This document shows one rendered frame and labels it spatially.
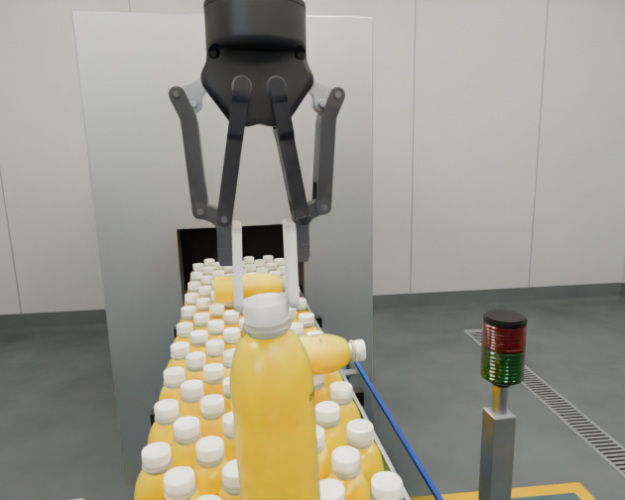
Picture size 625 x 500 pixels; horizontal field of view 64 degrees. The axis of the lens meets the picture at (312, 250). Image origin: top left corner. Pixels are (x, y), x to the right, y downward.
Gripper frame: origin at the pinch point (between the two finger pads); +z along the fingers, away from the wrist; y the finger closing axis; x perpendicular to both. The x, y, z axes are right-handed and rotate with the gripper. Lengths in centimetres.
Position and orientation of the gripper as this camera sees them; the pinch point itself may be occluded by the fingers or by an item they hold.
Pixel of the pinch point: (264, 265)
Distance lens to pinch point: 41.1
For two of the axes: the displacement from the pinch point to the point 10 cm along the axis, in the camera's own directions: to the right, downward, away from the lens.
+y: 9.9, -0.5, 1.6
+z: 0.1, 9.8, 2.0
